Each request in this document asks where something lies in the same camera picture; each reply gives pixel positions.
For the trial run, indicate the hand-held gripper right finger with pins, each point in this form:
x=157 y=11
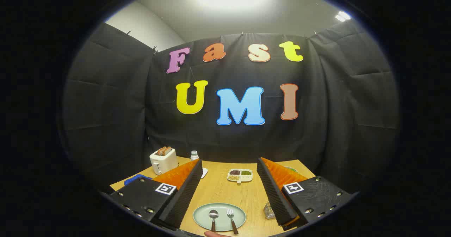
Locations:
x=275 y=194

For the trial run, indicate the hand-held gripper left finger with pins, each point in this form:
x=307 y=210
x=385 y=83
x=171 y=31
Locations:
x=183 y=201

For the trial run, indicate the pale green round plate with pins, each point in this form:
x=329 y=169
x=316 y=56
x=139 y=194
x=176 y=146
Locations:
x=203 y=217

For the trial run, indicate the white oval food plate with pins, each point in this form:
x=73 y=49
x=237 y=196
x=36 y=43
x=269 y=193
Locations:
x=291 y=168

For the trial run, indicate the white divided snack dish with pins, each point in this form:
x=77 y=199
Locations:
x=243 y=179

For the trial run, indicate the white square coaster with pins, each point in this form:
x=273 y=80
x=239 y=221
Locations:
x=204 y=172

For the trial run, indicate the pile of green beans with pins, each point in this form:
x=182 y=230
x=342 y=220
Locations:
x=246 y=172

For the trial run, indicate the white toaster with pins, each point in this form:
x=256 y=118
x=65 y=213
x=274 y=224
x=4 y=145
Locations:
x=165 y=163

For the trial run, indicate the pile of yellow beans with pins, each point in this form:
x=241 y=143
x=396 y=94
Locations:
x=234 y=177

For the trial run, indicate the pile of brown beans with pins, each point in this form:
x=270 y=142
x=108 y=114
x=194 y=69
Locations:
x=235 y=172

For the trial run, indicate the small white drink bottle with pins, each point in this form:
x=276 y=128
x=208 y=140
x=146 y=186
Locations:
x=194 y=156

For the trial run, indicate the blue folded cloth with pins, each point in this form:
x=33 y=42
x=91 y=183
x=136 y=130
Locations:
x=135 y=179

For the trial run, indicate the brown toast slice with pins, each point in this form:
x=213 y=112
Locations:
x=160 y=151
x=167 y=149

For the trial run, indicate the small ceiling light panel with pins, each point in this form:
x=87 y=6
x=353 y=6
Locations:
x=342 y=16

